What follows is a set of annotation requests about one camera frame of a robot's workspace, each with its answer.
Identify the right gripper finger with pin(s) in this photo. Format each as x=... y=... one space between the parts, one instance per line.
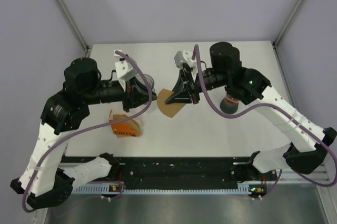
x=179 y=99
x=180 y=87

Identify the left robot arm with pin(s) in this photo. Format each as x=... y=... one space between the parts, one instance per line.
x=44 y=184

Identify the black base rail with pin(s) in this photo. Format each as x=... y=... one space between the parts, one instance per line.
x=185 y=173

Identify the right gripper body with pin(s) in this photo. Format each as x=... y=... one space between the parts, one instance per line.
x=194 y=85

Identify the orange coffee filter box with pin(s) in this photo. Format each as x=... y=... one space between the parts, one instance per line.
x=130 y=128

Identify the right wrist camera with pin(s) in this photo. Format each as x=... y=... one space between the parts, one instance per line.
x=185 y=57

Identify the grey plastic dripper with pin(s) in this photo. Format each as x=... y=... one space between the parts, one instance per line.
x=149 y=79

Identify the grey slotted cable duct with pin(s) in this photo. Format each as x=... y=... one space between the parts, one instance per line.
x=94 y=189

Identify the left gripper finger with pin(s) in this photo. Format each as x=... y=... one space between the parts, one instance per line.
x=140 y=85
x=143 y=100

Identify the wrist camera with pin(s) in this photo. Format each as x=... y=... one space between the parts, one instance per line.
x=124 y=69
x=185 y=57

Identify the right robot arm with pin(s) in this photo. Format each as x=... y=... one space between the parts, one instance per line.
x=308 y=142

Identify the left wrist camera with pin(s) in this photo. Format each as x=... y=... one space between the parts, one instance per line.
x=124 y=69

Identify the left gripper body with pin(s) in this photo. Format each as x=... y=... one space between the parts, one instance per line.
x=128 y=100

